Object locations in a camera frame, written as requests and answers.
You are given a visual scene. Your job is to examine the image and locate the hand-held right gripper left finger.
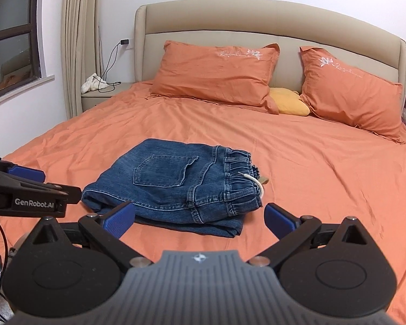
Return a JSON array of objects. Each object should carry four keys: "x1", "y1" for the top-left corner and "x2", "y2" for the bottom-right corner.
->
[{"x1": 28, "y1": 201, "x2": 152, "y2": 267}]

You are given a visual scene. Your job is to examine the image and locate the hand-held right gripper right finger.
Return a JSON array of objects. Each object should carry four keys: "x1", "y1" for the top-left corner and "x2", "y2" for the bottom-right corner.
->
[{"x1": 247, "y1": 202, "x2": 373, "y2": 267}]

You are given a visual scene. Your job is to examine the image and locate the black charging cable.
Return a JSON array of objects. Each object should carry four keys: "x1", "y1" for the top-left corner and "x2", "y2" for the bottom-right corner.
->
[{"x1": 95, "y1": 43, "x2": 123, "y2": 91}]

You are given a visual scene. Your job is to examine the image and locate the beige curtain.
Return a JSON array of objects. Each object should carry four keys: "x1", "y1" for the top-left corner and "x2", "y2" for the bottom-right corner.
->
[{"x1": 61, "y1": 0, "x2": 99, "y2": 120}]

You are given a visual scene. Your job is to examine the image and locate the orange bed sheet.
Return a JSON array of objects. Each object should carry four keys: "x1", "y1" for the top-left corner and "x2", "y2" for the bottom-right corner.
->
[{"x1": 0, "y1": 81, "x2": 406, "y2": 325}]

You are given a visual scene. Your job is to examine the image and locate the yellow cushion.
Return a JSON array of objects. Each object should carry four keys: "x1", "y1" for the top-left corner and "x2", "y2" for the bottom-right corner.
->
[{"x1": 269, "y1": 87, "x2": 311, "y2": 116}]

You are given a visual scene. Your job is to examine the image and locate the blue denim pants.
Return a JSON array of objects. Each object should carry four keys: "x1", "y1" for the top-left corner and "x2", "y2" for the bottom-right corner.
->
[{"x1": 82, "y1": 138, "x2": 270, "y2": 238}]

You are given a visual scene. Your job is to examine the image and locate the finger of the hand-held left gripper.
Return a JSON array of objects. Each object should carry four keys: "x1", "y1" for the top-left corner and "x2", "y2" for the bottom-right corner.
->
[{"x1": 0, "y1": 154, "x2": 47, "y2": 185}]

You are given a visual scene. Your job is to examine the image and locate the orange pillow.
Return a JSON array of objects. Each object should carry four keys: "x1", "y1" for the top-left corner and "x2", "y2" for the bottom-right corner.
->
[
  {"x1": 299, "y1": 45, "x2": 406, "y2": 145},
  {"x1": 148, "y1": 40, "x2": 281, "y2": 115}
]

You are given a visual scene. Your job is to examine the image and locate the beige nightstand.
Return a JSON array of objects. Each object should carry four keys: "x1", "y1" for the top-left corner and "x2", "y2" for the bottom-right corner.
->
[{"x1": 81, "y1": 82, "x2": 136, "y2": 113}]

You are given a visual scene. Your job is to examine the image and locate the white cloth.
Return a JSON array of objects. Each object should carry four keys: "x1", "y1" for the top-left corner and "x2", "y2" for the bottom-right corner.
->
[{"x1": 80, "y1": 73, "x2": 109, "y2": 95}]

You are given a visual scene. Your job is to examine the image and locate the dark framed window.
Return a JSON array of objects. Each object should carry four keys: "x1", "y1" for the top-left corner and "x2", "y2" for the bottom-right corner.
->
[{"x1": 0, "y1": 0, "x2": 43, "y2": 96}]

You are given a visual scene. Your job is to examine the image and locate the beige padded headboard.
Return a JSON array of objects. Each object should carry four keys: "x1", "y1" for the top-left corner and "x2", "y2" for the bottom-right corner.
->
[{"x1": 134, "y1": 0, "x2": 406, "y2": 99}]

